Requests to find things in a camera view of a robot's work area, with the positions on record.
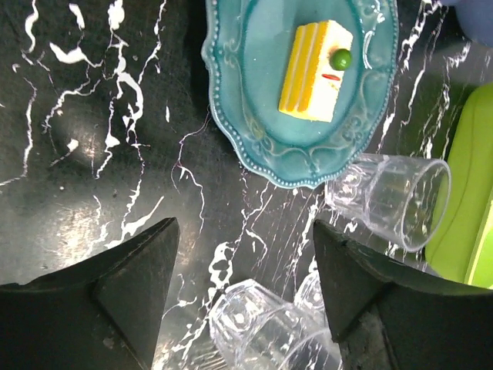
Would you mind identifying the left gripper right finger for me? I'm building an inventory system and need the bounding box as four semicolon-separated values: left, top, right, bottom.
313;220;492;369

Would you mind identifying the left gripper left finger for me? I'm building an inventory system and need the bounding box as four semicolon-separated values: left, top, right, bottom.
1;218;180;369

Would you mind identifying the yellow cake slice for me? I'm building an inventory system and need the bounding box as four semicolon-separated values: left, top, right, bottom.
278;20;353;123

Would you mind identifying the teal ceramic plate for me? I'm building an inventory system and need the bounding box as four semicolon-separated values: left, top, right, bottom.
201;1;399;189

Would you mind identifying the lime green plastic tub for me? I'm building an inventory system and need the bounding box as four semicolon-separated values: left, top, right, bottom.
424;83;492;289

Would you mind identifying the clear glass tumbler middle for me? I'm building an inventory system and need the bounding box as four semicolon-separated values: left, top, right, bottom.
293;271;325;315

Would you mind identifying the clear glass tumbler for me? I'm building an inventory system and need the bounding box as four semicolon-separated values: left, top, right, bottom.
209;279;343;369
325;153;452;252
293;271;325;315

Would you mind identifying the clear glass tumbler rear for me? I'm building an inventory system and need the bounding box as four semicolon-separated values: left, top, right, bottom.
325;153;452;252

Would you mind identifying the clear glass tumbler left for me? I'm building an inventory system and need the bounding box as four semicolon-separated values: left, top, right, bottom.
209;279;343;369

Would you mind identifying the trash bin with black liner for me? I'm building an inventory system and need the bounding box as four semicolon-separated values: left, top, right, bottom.
442;0;492;47

